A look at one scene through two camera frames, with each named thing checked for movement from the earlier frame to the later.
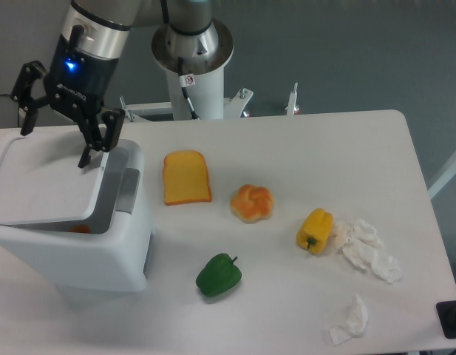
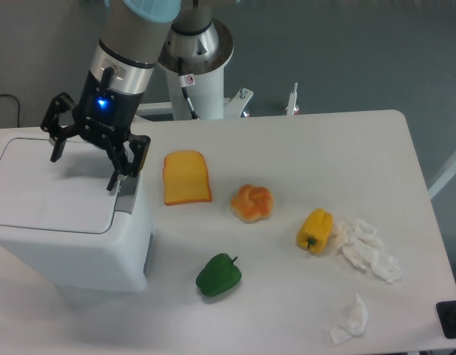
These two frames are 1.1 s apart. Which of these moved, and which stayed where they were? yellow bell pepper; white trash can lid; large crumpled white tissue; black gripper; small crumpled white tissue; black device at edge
Moved: white trash can lid; black gripper
Stayed: black device at edge; yellow bell pepper; small crumpled white tissue; large crumpled white tissue
